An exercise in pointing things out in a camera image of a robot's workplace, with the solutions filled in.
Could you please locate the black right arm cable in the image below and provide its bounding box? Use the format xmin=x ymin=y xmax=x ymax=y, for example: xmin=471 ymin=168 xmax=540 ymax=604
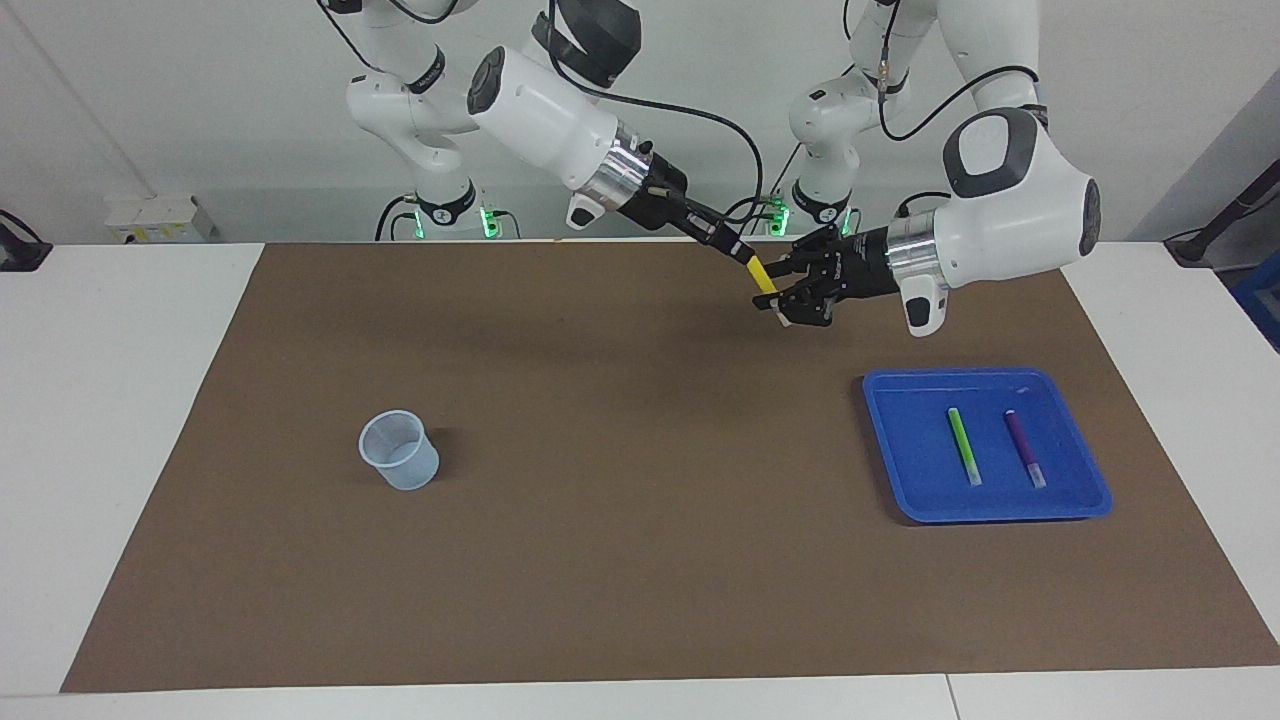
xmin=320 ymin=0 xmax=766 ymax=226

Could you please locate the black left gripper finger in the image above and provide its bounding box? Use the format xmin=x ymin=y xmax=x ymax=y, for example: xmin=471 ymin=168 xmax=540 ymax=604
xmin=753 ymin=278 xmax=839 ymax=330
xmin=765 ymin=224 xmax=843 ymax=279

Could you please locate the clear plastic cup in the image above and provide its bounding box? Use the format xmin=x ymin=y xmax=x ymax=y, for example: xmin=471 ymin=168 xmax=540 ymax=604
xmin=358 ymin=410 xmax=440 ymax=491

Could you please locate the purple pen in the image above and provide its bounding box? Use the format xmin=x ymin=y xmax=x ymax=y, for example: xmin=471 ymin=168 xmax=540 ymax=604
xmin=1004 ymin=408 xmax=1048 ymax=490

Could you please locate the white box with yellow labels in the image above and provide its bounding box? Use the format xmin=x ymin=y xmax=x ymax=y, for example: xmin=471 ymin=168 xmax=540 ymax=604
xmin=103 ymin=195 xmax=216 ymax=245

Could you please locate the blue crate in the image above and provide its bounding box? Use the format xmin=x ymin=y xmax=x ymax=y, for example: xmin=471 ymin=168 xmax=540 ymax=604
xmin=1232 ymin=250 xmax=1280 ymax=353

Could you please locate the black stand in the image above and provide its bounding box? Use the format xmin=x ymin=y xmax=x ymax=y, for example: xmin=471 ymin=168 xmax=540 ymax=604
xmin=1163 ymin=158 xmax=1280 ymax=267

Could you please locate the green pen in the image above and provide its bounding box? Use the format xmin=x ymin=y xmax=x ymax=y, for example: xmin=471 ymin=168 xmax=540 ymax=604
xmin=946 ymin=406 xmax=984 ymax=488

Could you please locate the black base cable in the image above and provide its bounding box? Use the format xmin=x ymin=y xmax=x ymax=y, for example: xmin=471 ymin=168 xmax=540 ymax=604
xmin=374 ymin=195 xmax=421 ymax=242
xmin=712 ymin=148 xmax=806 ymax=238

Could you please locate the yellow pen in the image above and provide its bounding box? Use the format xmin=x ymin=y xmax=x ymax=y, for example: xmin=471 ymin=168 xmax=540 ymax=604
xmin=747 ymin=257 xmax=789 ymax=325

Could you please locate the blue plastic tray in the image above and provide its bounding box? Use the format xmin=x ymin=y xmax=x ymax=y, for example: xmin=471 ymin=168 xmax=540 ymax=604
xmin=862 ymin=367 xmax=1114 ymax=524

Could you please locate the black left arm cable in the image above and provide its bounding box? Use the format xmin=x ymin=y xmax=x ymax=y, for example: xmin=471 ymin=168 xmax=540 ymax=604
xmin=843 ymin=0 xmax=1043 ymax=219

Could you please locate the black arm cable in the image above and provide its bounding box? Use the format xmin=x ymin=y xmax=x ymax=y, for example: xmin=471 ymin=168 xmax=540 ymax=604
xmin=320 ymin=0 xmax=766 ymax=226
xmin=843 ymin=0 xmax=1043 ymax=219

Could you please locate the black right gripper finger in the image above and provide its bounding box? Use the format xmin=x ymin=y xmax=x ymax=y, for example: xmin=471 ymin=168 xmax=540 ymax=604
xmin=690 ymin=215 xmax=758 ymax=267
xmin=685 ymin=198 xmax=753 ymax=259

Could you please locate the brown table mat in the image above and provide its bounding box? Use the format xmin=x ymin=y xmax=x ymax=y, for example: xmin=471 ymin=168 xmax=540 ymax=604
xmin=60 ymin=238 xmax=1280 ymax=694

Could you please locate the black clamp mount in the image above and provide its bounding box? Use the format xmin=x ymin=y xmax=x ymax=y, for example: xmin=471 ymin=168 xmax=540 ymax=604
xmin=0 ymin=208 xmax=53 ymax=273

